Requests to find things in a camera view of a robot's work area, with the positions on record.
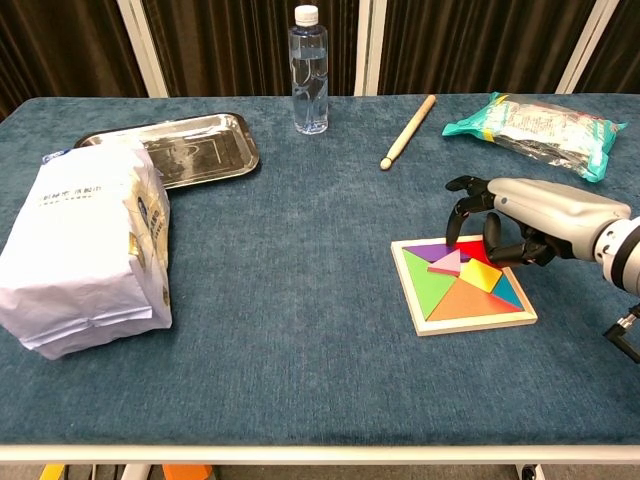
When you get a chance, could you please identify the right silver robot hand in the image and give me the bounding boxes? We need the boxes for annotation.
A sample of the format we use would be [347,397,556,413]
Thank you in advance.
[444,174,633,267]

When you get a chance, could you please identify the pink triangle piece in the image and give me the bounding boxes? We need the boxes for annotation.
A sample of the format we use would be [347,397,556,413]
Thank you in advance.
[427,248,464,277]

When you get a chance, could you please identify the red tangram triangle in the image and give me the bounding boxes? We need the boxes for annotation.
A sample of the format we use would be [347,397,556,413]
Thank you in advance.
[457,240,494,264]

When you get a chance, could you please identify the yellow tangram piece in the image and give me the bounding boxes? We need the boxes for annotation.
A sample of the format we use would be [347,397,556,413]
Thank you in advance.
[458,258,503,293]

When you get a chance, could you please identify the blue tangram piece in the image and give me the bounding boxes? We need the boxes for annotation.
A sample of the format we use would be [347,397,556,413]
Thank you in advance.
[492,267,531,313]

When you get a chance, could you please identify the orange tangram triangle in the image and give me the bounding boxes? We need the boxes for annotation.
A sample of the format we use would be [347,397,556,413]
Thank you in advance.
[428,277,524,323]

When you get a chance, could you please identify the colourful tangram puzzle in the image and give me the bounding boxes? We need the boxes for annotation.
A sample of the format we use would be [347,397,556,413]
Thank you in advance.
[390,234,539,337]

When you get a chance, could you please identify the green tangram triangle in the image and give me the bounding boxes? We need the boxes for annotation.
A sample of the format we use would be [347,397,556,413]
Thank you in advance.
[402,248,458,321]

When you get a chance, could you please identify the teal snack bag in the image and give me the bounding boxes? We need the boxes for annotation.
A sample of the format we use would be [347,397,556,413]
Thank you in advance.
[441,91,629,184]

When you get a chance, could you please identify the wooden stick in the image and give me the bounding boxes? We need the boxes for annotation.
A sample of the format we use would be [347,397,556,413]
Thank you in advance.
[379,94,437,171]

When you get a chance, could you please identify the dark brown curtain panel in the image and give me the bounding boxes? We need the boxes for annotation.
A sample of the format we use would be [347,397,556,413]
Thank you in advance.
[377,0,597,96]
[574,0,640,95]
[142,0,359,99]
[0,0,150,121]

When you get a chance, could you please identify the blue table mat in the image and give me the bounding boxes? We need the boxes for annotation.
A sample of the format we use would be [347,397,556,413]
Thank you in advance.
[0,92,640,446]

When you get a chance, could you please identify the clear plastic water bottle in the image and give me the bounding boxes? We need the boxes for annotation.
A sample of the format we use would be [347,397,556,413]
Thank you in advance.
[288,4,330,136]

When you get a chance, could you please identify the stainless steel tray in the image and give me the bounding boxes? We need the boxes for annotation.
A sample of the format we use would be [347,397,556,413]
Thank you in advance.
[73,112,261,191]

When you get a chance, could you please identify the orange plastic object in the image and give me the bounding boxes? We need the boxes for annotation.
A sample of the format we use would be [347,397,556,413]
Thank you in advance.
[162,464,214,480]

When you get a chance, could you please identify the white paper bag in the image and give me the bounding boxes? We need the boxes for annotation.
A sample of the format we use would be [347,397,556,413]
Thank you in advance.
[0,138,174,361]

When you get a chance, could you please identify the black metal bracket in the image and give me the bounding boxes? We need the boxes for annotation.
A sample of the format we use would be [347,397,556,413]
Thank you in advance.
[603,306,640,364]

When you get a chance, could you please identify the white partition post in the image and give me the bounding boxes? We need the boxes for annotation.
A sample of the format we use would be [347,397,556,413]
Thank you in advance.
[353,0,385,97]
[555,0,621,95]
[115,0,170,99]

